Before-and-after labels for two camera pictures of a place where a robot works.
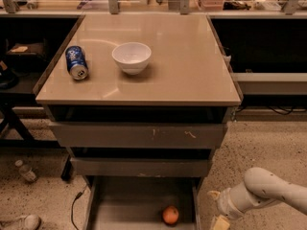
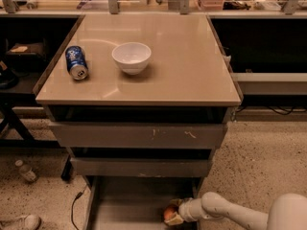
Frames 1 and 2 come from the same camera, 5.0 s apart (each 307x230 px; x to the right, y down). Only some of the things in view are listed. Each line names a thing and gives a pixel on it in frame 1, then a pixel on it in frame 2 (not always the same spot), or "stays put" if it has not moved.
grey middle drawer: [101, 167] stays put
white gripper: [224, 202] → [184, 209]
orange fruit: [171, 215] stays put
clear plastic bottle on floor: [25, 172] stays put
